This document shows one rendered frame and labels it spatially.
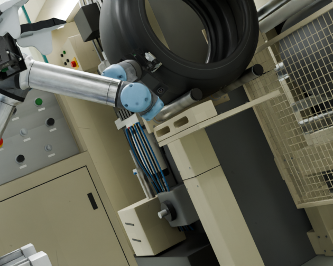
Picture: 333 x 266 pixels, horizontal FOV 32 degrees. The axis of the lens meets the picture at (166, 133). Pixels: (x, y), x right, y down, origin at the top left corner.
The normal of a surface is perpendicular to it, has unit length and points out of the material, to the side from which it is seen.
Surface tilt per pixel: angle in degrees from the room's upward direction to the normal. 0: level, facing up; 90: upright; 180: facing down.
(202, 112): 90
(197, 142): 90
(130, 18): 83
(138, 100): 90
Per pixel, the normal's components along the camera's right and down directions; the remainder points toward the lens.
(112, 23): -0.90, 0.12
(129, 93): -0.08, 0.01
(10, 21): -0.66, 0.14
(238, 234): 0.40, -0.20
